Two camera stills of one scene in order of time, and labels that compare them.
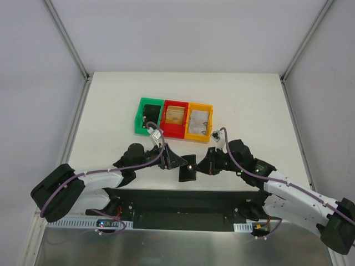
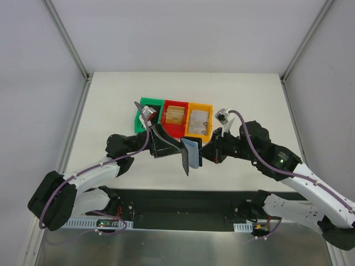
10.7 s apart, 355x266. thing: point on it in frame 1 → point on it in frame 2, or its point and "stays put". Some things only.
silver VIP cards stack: x=198 y=122 stays put
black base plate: x=183 y=210 stays put
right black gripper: x=211 y=161 → x=217 y=145
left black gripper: x=166 y=156 → x=155 y=141
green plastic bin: x=148 y=114 stays put
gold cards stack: x=175 y=114 stays put
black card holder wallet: x=187 y=172 → x=190 y=147
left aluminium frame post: x=59 y=24 stays put
